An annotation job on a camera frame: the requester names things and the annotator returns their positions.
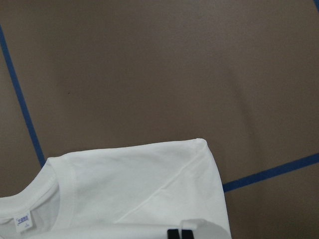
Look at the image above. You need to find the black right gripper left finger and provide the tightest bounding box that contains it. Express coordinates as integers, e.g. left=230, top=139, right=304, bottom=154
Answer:
left=166, top=227, right=178, bottom=239

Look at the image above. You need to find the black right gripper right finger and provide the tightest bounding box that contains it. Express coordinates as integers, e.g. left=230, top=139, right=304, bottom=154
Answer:
left=181, top=224, right=194, bottom=239

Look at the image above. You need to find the white long-sleeve printed shirt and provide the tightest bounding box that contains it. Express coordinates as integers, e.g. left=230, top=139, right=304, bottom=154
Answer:
left=0, top=138, right=231, bottom=239

